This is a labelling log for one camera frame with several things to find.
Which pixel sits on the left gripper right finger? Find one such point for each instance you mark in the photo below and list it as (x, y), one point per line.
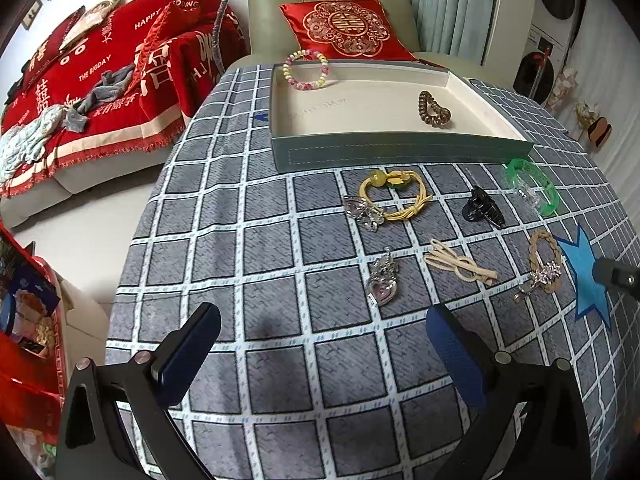
(554, 440)

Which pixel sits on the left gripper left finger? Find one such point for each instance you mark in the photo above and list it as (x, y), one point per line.
(92, 441)

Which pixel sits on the silver star hair clip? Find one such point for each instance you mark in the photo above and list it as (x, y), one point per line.
(547, 277)

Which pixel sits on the green plastic bangle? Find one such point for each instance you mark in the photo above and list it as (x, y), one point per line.
(533, 186)

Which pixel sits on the black hair claw clip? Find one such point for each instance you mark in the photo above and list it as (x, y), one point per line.
(480, 206)

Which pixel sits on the silver heart key pendant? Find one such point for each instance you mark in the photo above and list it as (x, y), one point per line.
(382, 283)

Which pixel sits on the grey jewelry tray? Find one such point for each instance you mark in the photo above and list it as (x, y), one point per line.
(388, 113)

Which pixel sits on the blue star sticker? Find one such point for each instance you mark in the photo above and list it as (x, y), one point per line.
(590, 295)

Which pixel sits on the pink slippers rack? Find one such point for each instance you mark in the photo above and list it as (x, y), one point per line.
(597, 127)

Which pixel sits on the white sheer curtain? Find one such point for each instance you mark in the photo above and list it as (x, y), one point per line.
(605, 54)

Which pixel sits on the grey checked tablecloth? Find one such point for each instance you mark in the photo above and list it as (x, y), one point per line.
(309, 379)

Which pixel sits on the lower washing machine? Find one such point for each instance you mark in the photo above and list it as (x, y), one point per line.
(542, 61)

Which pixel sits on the silver crystal flower clip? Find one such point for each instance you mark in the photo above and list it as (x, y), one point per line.
(370, 217)

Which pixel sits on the white cloth on sofa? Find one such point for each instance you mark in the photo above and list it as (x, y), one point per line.
(26, 144)

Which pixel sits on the sofa with red blanket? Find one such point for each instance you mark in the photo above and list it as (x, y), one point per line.
(170, 44)

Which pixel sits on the grey cloth on sofa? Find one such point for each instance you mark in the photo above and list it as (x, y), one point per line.
(110, 87)

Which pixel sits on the teal curtain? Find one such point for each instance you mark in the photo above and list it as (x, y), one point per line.
(458, 28)

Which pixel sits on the flexible phone holder stand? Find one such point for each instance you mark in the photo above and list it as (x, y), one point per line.
(217, 26)

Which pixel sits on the red embroidered cushion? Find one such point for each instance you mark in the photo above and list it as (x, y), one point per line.
(357, 29)

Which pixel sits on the sofa throw pillows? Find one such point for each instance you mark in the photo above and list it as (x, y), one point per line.
(66, 35)

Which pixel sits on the green recliner armchair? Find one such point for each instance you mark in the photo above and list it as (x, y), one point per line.
(271, 39)

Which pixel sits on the small picture frame left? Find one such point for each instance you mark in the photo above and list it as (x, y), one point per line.
(31, 14)

